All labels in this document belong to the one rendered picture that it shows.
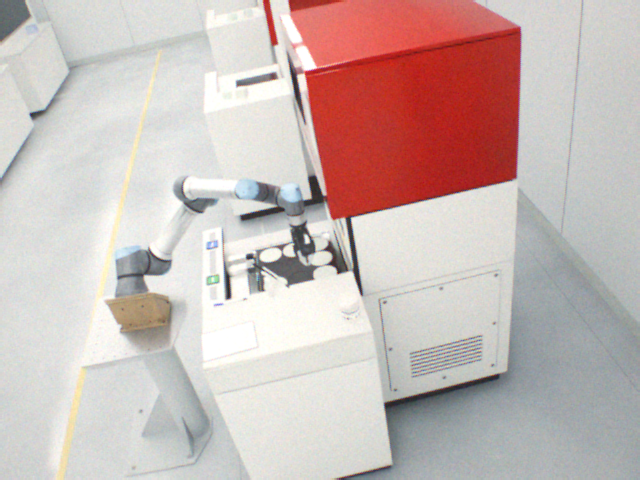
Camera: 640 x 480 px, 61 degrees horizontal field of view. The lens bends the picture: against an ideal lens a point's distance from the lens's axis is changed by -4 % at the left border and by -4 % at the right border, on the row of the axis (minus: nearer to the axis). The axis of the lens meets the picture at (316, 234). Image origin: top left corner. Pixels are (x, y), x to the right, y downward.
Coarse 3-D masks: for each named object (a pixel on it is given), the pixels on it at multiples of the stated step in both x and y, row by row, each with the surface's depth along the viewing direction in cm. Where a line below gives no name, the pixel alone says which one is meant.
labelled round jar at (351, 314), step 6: (342, 294) 204; (348, 294) 204; (354, 294) 204; (342, 300) 202; (348, 300) 202; (354, 300) 201; (342, 306) 201; (348, 306) 200; (354, 306) 201; (342, 312) 204; (348, 312) 202; (354, 312) 203; (342, 318) 206; (348, 318) 204; (354, 318) 204
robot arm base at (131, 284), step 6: (120, 276) 238; (126, 276) 237; (132, 276) 238; (138, 276) 240; (120, 282) 237; (126, 282) 236; (132, 282) 237; (138, 282) 239; (144, 282) 242; (120, 288) 236; (126, 288) 235; (132, 288) 235; (138, 288) 238; (144, 288) 239; (120, 294) 235; (126, 294) 234; (132, 294) 234
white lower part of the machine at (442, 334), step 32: (416, 288) 240; (448, 288) 243; (480, 288) 247; (512, 288) 250; (384, 320) 248; (416, 320) 251; (448, 320) 255; (480, 320) 258; (384, 352) 260; (416, 352) 264; (448, 352) 268; (480, 352) 271; (384, 384) 272; (416, 384) 276; (448, 384) 281
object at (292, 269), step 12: (264, 264) 253; (276, 264) 252; (288, 264) 250; (300, 264) 249; (312, 264) 247; (324, 264) 246; (336, 264) 245; (264, 276) 246; (288, 276) 244; (300, 276) 242; (312, 276) 241
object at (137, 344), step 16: (160, 288) 264; (176, 288) 263; (176, 304) 253; (96, 320) 253; (112, 320) 251; (176, 320) 244; (96, 336) 244; (112, 336) 242; (128, 336) 241; (144, 336) 239; (160, 336) 238; (176, 336) 236; (96, 352) 236; (112, 352) 234; (128, 352) 233; (144, 352) 231; (160, 352) 231; (96, 368) 232
